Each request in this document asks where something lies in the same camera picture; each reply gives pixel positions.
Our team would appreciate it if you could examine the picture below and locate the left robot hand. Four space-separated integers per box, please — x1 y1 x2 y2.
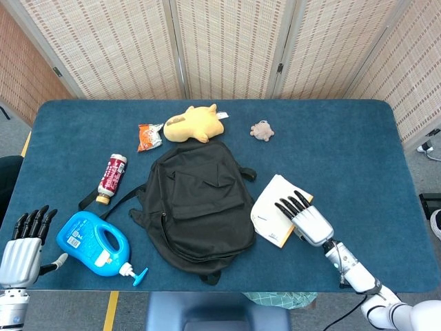
0 204 69 290

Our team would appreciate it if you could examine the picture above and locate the black box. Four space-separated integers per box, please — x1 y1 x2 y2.
418 192 441 217

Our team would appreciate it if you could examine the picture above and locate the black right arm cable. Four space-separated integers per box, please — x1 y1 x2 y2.
323 292 368 331

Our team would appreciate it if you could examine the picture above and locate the blue table cloth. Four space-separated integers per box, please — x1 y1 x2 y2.
0 99 441 294

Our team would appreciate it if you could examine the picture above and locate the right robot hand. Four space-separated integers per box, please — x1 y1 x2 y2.
274 190 335 248

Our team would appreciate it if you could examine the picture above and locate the red label drink bottle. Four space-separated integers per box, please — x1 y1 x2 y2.
95 153 128 206

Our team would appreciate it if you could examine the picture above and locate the white book yellow spine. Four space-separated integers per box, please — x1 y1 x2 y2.
250 174 315 249

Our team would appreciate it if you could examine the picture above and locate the white black floor object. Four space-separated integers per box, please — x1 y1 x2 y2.
416 128 441 161

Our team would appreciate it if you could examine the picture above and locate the brown woven screen panel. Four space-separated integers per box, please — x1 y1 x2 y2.
0 5 72 127

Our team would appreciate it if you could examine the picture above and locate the beige woven screen panel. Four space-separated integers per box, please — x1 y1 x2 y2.
271 0 413 101
344 0 441 146
6 0 187 101
168 0 297 101

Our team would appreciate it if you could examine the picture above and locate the orange snack packet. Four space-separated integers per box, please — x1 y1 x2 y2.
136 123 165 153

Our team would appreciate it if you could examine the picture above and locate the green checkered cloth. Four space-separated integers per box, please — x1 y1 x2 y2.
240 292 318 310

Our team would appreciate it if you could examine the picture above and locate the yellow plush toy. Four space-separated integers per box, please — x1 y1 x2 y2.
163 103 230 144

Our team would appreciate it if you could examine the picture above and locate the yellow floor tape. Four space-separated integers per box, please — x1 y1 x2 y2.
20 130 32 158
103 291 120 331

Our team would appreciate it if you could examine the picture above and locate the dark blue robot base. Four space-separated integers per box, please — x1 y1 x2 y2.
144 292 293 331

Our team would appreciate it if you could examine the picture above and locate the small brown plush toy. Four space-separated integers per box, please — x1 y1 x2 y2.
249 119 276 142

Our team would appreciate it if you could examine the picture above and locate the blue detergent pump bottle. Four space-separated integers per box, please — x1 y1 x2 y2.
56 210 150 287

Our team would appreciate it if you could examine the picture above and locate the black backpack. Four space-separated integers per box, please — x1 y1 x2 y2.
78 139 258 286

